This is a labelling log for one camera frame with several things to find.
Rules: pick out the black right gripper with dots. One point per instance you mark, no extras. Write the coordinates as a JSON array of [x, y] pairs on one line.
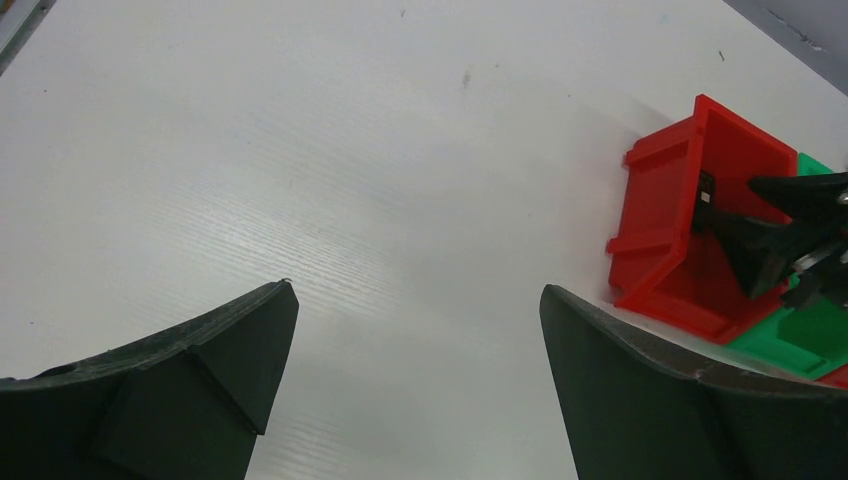
[[812, 248]]

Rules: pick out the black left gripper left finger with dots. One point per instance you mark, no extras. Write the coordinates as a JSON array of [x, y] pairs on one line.
[[188, 402]]

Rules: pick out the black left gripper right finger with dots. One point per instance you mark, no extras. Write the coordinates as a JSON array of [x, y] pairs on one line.
[[637, 406]]

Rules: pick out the green middle bin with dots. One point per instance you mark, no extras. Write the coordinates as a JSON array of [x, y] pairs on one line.
[[810, 343]]

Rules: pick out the left red bin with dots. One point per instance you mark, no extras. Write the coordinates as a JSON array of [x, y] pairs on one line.
[[663, 269]]

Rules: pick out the red bin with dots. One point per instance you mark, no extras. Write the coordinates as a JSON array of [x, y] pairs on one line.
[[663, 269], [837, 379]]

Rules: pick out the right red bin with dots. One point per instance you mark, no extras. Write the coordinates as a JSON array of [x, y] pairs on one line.
[[837, 379]]

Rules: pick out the aluminium rail frame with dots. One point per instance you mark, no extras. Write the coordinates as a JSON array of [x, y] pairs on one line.
[[19, 19]]

